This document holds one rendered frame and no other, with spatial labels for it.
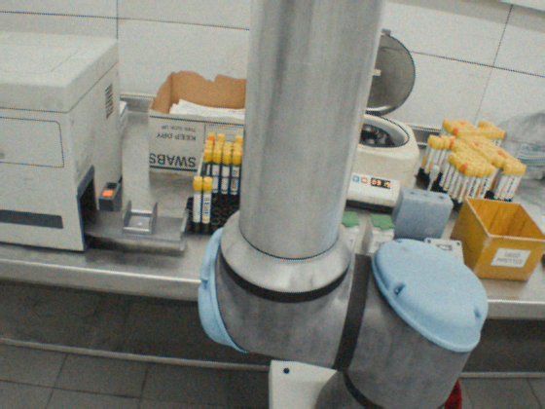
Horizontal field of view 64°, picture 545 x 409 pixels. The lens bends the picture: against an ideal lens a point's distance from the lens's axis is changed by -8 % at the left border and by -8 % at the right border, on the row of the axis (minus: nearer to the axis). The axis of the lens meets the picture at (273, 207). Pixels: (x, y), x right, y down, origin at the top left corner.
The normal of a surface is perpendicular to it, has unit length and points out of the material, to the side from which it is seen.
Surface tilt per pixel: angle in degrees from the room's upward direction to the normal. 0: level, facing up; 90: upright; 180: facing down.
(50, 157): 90
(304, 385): 5
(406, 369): 86
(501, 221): 90
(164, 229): 0
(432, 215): 90
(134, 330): 0
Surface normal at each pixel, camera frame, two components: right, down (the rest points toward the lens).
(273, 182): -0.43, 0.53
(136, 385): 0.12, -0.83
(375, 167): -0.14, 0.52
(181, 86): 0.07, 0.53
